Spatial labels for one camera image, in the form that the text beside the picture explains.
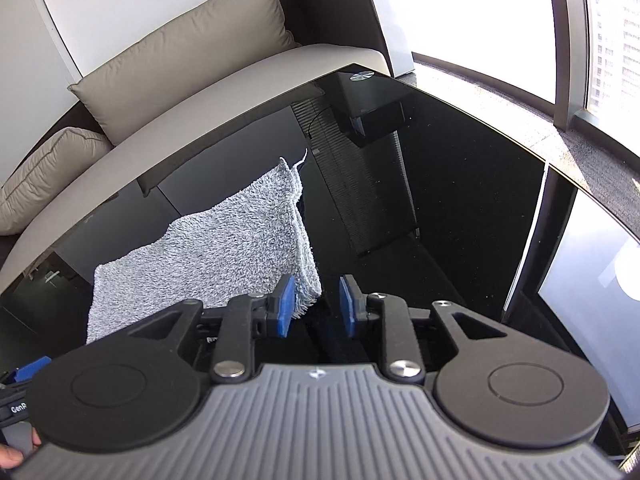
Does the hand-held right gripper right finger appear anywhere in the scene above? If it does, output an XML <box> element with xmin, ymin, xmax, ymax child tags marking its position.
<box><xmin>338</xmin><ymin>274</ymin><xmax>508</xmax><ymax>386</ymax></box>

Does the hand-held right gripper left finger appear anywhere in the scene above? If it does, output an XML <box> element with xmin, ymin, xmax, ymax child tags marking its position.
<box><xmin>127</xmin><ymin>274</ymin><xmax>297</xmax><ymax>386</ymax></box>

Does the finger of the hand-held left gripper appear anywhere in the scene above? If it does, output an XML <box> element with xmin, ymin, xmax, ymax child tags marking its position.
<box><xmin>0</xmin><ymin>356</ymin><xmax>52</xmax><ymax>387</ymax></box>

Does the grey terry towel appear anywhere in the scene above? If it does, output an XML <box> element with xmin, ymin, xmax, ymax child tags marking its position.
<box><xmin>86</xmin><ymin>156</ymin><xmax>322</xmax><ymax>346</ymax></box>

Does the person's left hand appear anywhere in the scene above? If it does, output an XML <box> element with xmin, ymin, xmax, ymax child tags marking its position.
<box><xmin>0</xmin><ymin>427</ymin><xmax>43</xmax><ymax>469</ymax></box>

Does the small beige sofa cushion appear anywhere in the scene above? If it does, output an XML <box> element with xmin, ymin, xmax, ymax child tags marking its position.
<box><xmin>0</xmin><ymin>127</ymin><xmax>113</xmax><ymax>235</ymax></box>

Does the beige and brown sofa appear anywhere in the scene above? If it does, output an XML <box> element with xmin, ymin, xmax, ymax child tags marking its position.
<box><xmin>0</xmin><ymin>0</ymin><xmax>396</xmax><ymax>293</ymax></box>

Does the large beige sofa cushion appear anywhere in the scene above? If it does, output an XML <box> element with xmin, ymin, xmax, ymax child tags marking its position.
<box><xmin>67</xmin><ymin>0</ymin><xmax>301</xmax><ymax>148</ymax></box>

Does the dark window frame post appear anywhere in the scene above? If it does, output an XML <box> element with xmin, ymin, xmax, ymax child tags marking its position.
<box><xmin>545</xmin><ymin>0</ymin><xmax>589</xmax><ymax>132</ymax></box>

